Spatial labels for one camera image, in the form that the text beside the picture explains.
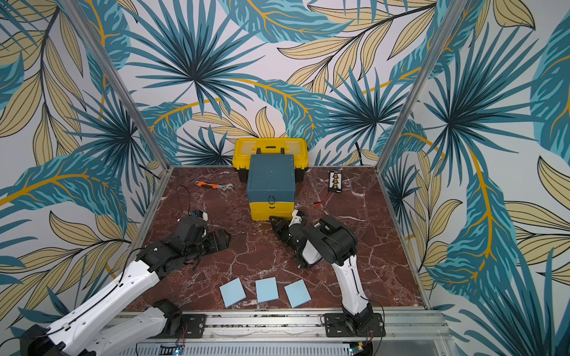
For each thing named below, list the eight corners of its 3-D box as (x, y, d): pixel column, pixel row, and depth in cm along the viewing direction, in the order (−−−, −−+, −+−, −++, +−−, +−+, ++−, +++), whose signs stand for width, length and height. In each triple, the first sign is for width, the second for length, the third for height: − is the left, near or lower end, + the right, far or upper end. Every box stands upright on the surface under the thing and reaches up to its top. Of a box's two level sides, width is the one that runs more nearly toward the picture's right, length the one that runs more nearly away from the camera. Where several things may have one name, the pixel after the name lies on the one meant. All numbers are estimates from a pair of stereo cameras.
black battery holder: (327, 191, 113) (328, 189, 111) (328, 171, 122) (329, 168, 120) (340, 193, 112) (341, 191, 111) (341, 173, 121) (341, 170, 119)
